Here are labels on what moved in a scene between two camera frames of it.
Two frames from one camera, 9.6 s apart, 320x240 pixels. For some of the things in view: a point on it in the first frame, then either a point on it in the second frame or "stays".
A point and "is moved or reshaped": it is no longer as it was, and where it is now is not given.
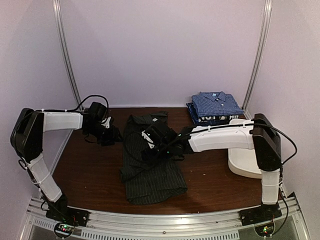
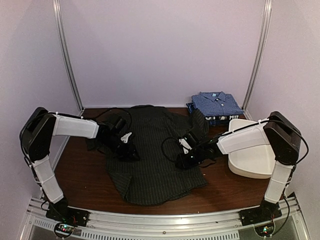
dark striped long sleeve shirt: [146, 181] is moved or reshaped
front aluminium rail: [289, 224] stays
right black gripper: [149, 157] to [184, 163]
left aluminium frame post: [57, 15] stays
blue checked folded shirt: [216, 104] stays
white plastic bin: [244, 161] stays
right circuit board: [265, 230] stays
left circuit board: [64, 229] stays
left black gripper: [113, 137] to [128, 154]
